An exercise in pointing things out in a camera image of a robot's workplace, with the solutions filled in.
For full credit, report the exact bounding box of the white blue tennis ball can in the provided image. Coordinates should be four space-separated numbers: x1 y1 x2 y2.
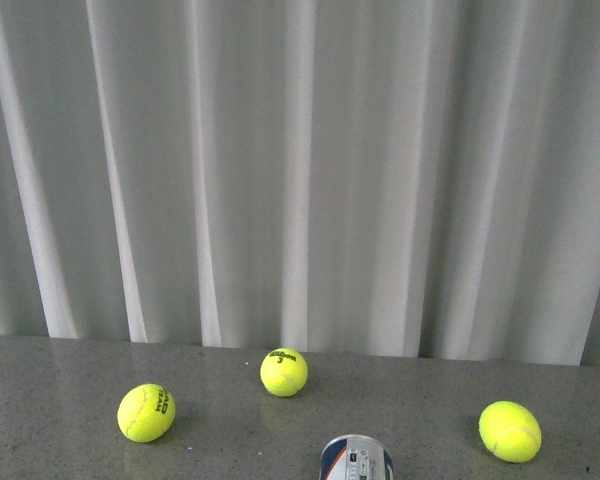
319 434 395 480

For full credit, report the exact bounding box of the yellow Wilson tennis ball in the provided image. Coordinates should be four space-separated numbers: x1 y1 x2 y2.
260 348 309 398

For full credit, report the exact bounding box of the yellow Head tennis ball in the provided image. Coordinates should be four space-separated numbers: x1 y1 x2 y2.
117 383 176 443

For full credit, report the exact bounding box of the plain yellow tennis ball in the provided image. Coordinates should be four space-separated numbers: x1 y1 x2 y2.
478 401 542 463

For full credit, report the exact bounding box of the white pleated curtain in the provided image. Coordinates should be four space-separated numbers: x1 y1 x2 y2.
0 1 600 365

